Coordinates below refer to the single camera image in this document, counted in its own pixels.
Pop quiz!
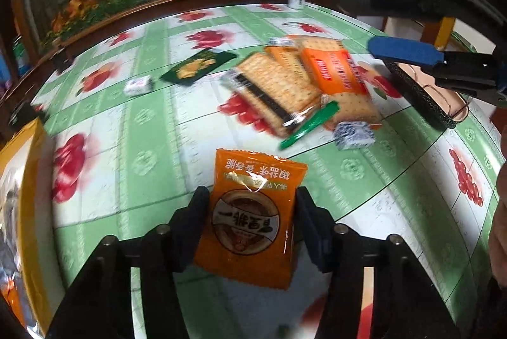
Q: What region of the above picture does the yellow taped cardboard box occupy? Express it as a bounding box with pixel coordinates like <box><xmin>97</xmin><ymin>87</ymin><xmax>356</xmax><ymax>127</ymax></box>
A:
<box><xmin>0</xmin><ymin>117</ymin><xmax>66</xmax><ymax>328</ymax></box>

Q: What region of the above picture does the person's right forearm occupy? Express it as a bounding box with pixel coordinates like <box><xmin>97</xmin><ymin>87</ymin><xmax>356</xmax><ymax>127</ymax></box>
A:
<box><xmin>487</xmin><ymin>160</ymin><xmax>507</xmax><ymax>339</ymax></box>

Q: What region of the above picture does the fruit print tablecloth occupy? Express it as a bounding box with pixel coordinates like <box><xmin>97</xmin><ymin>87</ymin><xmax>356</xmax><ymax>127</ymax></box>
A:
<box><xmin>29</xmin><ymin>2</ymin><xmax>507</xmax><ymax>339</ymax></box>

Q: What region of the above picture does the dark green flat packet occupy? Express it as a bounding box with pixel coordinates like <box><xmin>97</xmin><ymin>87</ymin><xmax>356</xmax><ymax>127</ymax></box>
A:
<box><xmin>160</xmin><ymin>49</ymin><xmax>237</xmax><ymax>87</ymax></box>

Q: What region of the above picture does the clear dark striped cracker packet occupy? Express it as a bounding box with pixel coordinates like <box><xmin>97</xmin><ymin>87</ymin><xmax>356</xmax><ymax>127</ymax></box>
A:
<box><xmin>222</xmin><ymin>51</ymin><xmax>341</xmax><ymax>137</ymax></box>

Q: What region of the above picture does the blue dotted white candy packet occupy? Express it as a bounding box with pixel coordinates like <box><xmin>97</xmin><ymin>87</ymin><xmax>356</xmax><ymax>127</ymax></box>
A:
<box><xmin>335</xmin><ymin>121</ymin><xmax>376</xmax><ymax>151</ymax></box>

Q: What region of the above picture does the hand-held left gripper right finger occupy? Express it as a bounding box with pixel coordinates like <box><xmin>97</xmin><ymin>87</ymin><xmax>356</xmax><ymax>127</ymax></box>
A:
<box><xmin>295</xmin><ymin>186</ymin><xmax>464</xmax><ymax>339</ymax></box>

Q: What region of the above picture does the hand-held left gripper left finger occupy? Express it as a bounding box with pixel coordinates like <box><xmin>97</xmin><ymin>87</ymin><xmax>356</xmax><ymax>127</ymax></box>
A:
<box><xmin>48</xmin><ymin>186</ymin><xmax>210</xmax><ymax>339</ymax></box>

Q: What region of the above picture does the orange bowl print snack packet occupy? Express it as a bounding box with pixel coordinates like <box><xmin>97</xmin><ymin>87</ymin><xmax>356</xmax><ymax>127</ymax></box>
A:
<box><xmin>193</xmin><ymin>149</ymin><xmax>309</xmax><ymax>290</ymax></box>

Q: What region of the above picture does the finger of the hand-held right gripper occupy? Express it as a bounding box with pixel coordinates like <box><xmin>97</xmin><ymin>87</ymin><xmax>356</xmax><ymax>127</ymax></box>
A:
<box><xmin>338</xmin><ymin>0</ymin><xmax>420</xmax><ymax>18</ymax></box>
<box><xmin>368</xmin><ymin>37</ymin><xmax>507</xmax><ymax>104</ymax></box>

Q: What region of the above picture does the long green snack packet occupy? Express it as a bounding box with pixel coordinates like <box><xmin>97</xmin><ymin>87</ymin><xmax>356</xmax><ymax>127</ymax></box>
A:
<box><xmin>280</xmin><ymin>101</ymin><xmax>341</xmax><ymax>150</ymax></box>

